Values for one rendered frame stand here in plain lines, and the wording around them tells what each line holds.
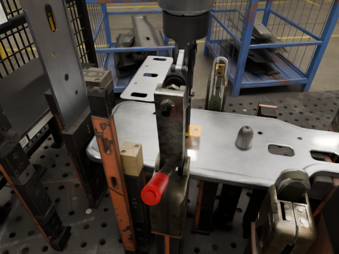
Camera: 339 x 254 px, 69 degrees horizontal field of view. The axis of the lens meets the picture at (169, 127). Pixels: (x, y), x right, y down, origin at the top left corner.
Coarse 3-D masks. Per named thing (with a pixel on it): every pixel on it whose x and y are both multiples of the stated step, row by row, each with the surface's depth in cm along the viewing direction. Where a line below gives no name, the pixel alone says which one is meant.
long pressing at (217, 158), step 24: (120, 120) 59; (144, 120) 59; (192, 120) 59; (216, 120) 59; (240, 120) 59; (264, 120) 59; (96, 144) 53; (120, 144) 53; (144, 144) 53; (192, 144) 53; (216, 144) 53; (264, 144) 53; (288, 144) 53; (312, 144) 53; (336, 144) 53; (144, 168) 48; (192, 168) 47; (216, 168) 48; (240, 168) 48; (264, 168) 48; (288, 168) 48; (312, 168) 47; (336, 168) 47
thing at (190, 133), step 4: (192, 124) 55; (192, 128) 54; (196, 128) 54; (200, 128) 54; (188, 132) 53; (192, 132) 53; (196, 132) 53; (200, 132) 53; (192, 136) 52; (196, 136) 52
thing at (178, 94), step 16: (176, 80) 31; (160, 96) 29; (176, 96) 28; (160, 112) 31; (176, 112) 30; (160, 128) 33; (176, 128) 32; (160, 144) 36; (176, 144) 35; (160, 160) 39
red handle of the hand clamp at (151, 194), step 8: (168, 160) 39; (176, 160) 40; (168, 168) 35; (160, 176) 29; (168, 176) 32; (152, 184) 26; (160, 184) 27; (144, 192) 26; (152, 192) 26; (160, 192) 26; (144, 200) 26; (152, 200) 26
